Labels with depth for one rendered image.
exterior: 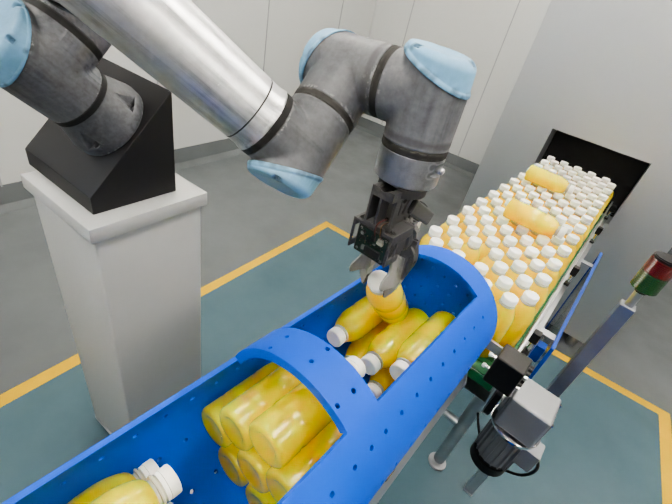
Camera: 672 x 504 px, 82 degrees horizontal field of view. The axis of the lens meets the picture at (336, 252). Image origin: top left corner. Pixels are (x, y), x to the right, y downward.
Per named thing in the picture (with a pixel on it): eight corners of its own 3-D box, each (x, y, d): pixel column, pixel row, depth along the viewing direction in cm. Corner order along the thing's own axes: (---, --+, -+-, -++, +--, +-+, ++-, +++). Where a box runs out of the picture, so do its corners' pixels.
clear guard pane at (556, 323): (479, 440, 135) (550, 349, 107) (542, 333, 189) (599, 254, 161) (480, 441, 135) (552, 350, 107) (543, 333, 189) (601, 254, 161)
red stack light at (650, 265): (640, 271, 97) (651, 259, 95) (643, 262, 101) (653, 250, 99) (669, 285, 94) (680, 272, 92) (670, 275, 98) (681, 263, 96)
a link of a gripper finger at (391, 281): (367, 307, 64) (372, 258, 59) (387, 293, 68) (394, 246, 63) (383, 315, 62) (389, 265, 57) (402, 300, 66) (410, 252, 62)
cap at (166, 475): (164, 481, 45) (179, 470, 47) (150, 466, 48) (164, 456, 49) (174, 506, 46) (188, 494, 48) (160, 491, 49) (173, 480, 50)
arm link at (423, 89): (419, 37, 51) (493, 56, 47) (393, 130, 58) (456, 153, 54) (388, 35, 44) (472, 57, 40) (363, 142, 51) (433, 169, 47)
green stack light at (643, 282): (628, 286, 100) (640, 271, 97) (631, 277, 104) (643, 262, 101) (655, 300, 97) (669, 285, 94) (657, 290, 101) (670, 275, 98)
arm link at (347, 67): (278, 75, 50) (360, 104, 45) (323, 5, 51) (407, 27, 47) (302, 119, 58) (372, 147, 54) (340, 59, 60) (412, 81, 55)
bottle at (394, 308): (376, 323, 84) (357, 301, 68) (378, 292, 87) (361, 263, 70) (409, 326, 82) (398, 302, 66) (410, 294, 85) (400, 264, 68)
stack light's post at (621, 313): (462, 489, 166) (619, 304, 103) (466, 482, 169) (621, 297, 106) (470, 496, 164) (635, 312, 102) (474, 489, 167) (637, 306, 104)
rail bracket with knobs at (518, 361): (472, 378, 99) (489, 351, 93) (483, 363, 104) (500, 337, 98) (509, 404, 94) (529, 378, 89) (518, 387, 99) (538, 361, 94)
